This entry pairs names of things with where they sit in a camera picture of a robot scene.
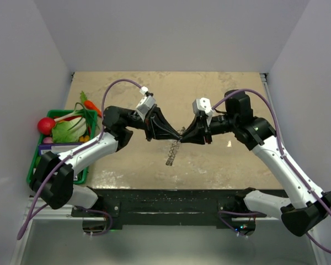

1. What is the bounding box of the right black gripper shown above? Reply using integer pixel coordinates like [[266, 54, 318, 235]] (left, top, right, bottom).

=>
[[180, 112, 238, 144]]

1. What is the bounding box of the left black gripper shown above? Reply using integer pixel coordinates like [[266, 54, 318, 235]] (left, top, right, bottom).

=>
[[125, 105, 180, 143]]

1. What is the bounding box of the metal disc with keyrings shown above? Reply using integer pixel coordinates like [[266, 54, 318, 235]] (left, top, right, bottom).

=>
[[165, 140, 181, 166]]

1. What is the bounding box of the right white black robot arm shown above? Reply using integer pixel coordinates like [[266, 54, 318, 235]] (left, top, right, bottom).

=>
[[180, 89, 331, 237]]

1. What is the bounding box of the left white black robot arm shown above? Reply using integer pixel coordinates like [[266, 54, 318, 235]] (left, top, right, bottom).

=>
[[30, 105, 180, 216]]

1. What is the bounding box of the orange toy carrot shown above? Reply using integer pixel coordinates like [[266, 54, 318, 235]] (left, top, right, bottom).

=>
[[80, 91, 102, 118]]

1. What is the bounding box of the toy bok choy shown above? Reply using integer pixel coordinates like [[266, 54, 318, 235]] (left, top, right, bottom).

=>
[[51, 103, 88, 144]]

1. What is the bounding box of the white silver packet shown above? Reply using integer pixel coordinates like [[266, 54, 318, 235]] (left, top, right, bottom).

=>
[[73, 172, 86, 184]]

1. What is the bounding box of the purple box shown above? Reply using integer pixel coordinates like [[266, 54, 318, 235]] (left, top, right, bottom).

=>
[[38, 142, 80, 156]]

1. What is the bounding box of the pink toy onion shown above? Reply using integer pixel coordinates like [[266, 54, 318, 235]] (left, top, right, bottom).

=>
[[42, 137, 54, 144]]

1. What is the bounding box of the red toy radish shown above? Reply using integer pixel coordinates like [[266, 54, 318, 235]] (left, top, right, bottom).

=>
[[37, 117, 56, 136]]

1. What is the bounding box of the green plastic crate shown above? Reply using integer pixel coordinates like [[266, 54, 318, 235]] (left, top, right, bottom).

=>
[[26, 109, 98, 183]]

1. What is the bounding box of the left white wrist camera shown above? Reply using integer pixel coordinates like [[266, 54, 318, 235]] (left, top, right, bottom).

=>
[[136, 96, 156, 116]]

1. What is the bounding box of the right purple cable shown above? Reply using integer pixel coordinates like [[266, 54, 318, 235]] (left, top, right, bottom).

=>
[[211, 88, 331, 255]]

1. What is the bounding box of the purple cable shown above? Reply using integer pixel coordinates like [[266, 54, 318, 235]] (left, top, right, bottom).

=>
[[17, 78, 150, 240], [211, 88, 331, 255]]

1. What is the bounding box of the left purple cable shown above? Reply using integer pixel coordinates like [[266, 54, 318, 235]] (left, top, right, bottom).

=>
[[17, 78, 150, 240]]

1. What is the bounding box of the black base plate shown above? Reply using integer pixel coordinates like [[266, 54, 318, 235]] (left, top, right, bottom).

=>
[[70, 189, 265, 235]]

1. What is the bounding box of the aluminium rail frame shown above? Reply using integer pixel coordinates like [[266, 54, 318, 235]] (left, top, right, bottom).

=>
[[9, 196, 105, 265]]

